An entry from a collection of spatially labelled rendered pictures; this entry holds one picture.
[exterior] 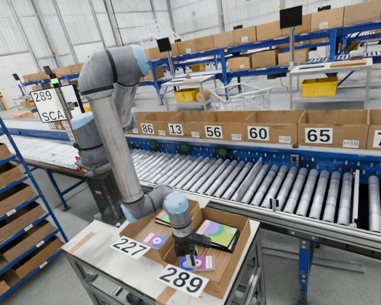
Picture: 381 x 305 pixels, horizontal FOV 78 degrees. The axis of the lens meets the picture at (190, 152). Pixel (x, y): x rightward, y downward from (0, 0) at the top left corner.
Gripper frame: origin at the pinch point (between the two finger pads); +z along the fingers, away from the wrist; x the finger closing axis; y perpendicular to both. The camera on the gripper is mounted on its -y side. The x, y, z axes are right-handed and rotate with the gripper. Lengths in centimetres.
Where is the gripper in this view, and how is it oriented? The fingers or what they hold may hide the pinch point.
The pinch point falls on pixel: (196, 262)
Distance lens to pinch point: 120.3
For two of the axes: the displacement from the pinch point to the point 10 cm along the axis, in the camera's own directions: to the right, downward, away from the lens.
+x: -0.6, 4.4, -9.0
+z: 1.9, 8.9, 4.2
